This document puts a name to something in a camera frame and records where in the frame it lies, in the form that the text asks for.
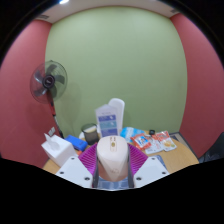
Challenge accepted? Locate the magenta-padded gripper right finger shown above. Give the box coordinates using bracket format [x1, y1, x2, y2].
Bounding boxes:
[126, 143, 171, 189]

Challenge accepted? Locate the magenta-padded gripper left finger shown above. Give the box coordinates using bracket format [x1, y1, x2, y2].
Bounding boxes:
[54, 143, 100, 189]

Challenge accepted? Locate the grey and red standing fan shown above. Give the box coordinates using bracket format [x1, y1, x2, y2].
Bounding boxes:
[29, 60, 69, 139]

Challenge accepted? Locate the red and white snack packet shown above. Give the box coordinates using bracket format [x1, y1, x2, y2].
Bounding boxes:
[153, 130, 178, 152]

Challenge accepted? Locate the light blue packet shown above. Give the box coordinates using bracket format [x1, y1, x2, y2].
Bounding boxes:
[119, 126, 145, 144]

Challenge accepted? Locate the black mesh pen cup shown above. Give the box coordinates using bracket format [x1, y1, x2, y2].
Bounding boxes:
[81, 123, 99, 146]

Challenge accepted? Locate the white tissue box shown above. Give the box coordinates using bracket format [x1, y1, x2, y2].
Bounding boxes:
[40, 132, 78, 168]

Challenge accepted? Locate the beige computer mouse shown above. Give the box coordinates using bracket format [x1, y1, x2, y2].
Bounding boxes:
[96, 135, 130, 183]

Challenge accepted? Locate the blue and white sign stand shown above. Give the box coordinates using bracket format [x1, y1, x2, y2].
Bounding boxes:
[95, 104, 120, 138]

